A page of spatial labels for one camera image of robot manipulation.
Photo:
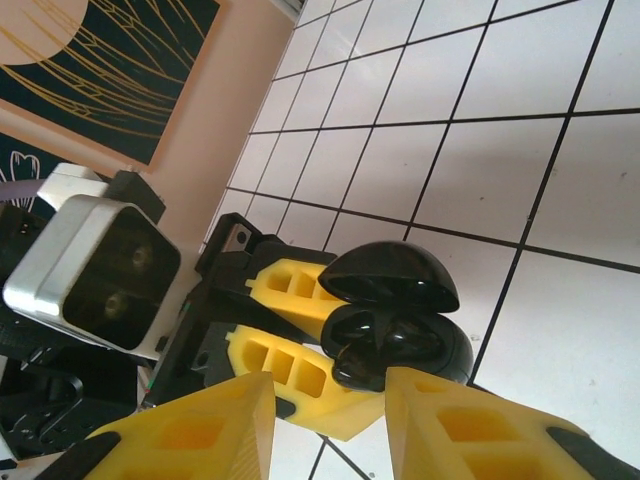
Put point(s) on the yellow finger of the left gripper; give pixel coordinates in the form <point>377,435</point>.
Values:
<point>290,292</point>
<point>310,395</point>

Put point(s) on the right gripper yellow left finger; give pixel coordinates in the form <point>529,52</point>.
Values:
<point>200,440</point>

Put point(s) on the black earbud charging case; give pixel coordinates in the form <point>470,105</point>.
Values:
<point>400,270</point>

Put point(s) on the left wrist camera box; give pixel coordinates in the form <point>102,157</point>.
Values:
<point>90,260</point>

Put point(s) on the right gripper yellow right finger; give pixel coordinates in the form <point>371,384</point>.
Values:
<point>475,440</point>

